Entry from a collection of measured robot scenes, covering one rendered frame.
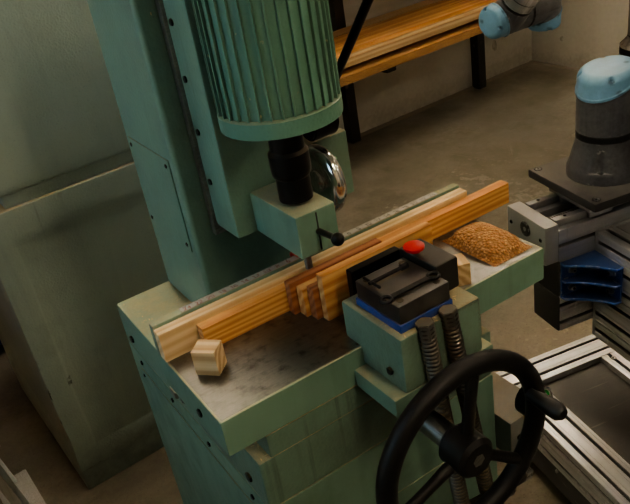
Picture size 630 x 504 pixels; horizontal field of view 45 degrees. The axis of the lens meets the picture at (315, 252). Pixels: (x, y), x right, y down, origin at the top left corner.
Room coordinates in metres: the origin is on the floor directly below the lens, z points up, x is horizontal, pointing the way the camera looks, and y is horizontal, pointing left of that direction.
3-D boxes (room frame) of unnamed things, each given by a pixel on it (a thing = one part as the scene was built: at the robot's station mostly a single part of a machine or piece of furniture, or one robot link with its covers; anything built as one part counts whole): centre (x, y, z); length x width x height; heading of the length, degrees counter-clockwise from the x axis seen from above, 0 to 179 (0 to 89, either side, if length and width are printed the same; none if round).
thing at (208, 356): (0.88, 0.17, 0.92); 0.04 x 0.03 x 0.04; 71
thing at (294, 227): (1.05, 0.02, 1.03); 0.14 x 0.07 x 0.09; 29
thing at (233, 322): (1.08, -0.09, 0.92); 0.62 x 0.02 x 0.04; 119
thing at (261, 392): (0.96, -0.08, 0.87); 0.61 x 0.30 x 0.06; 119
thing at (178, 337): (1.07, -0.02, 0.93); 0.60 x 0.02 x 0.05; 119
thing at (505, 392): (1.03, -0.28, 0.58); 0.12 x 0.08 x 0.08; 29
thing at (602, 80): (1.45, -0.64, 0.98); 0.13 x 0.12 x 0.14; 121
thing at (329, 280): (1.01, -0.09, 0.94); 0.21 x 0.01 x 0.08; 119
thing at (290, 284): (1.03, -0.03, 0.93); 0.18 x 0.02 x 0.06; 119
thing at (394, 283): (0.88, -0.12, 0.99); 0.13 x 0.11 x 0.06; 119
